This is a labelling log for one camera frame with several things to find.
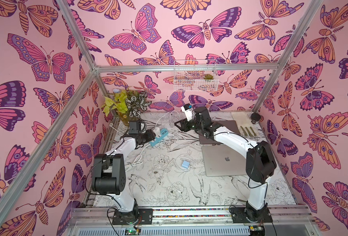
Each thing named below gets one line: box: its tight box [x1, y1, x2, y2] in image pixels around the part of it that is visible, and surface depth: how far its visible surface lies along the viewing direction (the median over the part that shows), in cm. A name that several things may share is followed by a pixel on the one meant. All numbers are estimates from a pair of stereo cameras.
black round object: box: [250, 113, 261, 124], surface depth 114 cm
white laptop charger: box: [152, 127, 161, 137], surface depth 102 cm
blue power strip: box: [149, 127, 169, 147], surface depth 106 cm
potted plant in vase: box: [101, 88, 152, 127], surface depth 98 cm
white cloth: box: [231, 111, 259, 137], surface depth 115 cm
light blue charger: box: [181, 160, 191, 169], surface depth 92 cm
